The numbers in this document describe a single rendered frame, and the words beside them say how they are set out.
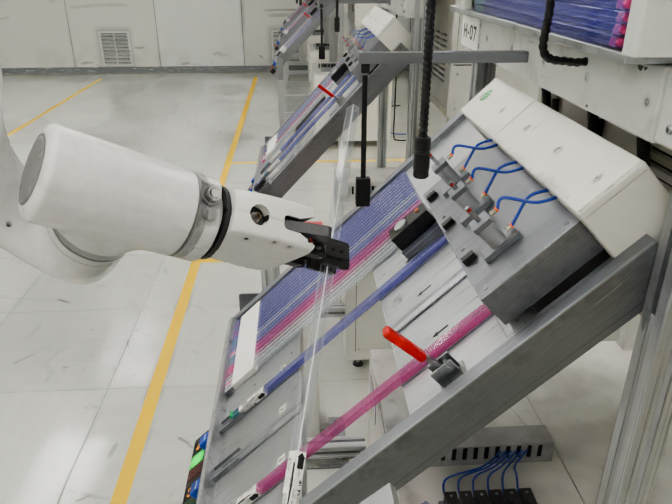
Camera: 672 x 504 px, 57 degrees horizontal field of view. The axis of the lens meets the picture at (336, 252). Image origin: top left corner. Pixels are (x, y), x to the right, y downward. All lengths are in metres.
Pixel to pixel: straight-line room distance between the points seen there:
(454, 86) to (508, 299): 1.44
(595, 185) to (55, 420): 2.10
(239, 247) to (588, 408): 0.99
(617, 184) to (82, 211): 0.50
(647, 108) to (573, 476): 0.78
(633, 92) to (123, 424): 2.02
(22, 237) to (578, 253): 0.55
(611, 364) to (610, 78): 0.97
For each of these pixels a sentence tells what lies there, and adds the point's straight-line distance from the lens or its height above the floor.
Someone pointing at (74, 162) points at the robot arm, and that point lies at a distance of 0.53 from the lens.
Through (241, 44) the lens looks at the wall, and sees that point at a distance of 9.45.
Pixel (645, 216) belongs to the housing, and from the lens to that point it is 0.70.
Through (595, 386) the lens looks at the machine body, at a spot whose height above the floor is 0.62.
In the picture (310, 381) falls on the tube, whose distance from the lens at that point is 0.64.
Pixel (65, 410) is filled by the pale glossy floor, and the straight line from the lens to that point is 2.50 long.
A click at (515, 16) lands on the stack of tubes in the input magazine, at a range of 0.93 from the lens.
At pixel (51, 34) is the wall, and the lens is 9.99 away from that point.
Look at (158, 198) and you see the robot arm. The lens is 0.55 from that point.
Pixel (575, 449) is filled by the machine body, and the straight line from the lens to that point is 1.32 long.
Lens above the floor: 1.46
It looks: 25 degrees down
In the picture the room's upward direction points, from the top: straight up
